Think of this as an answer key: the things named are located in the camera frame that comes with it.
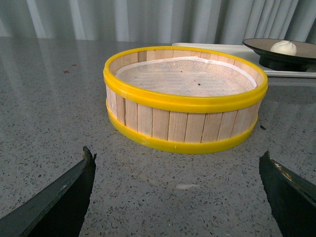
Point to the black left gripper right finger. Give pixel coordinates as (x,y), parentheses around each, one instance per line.
(292,198)

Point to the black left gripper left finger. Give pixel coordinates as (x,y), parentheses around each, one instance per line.
(59,209)

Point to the beige plate with black rim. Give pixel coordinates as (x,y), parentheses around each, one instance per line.
(304,59)

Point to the white steamed bun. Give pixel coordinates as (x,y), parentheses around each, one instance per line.
(284,47)

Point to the white rectangular tray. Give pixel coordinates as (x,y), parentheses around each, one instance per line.
(248,54)

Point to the wooden steamer with yellow rims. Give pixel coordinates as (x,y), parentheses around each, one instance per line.
(181,124)

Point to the white steamer liner cloth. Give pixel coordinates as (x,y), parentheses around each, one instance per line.
(188,76)

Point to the grey pleated curtain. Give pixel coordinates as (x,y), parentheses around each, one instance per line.
(160,21)

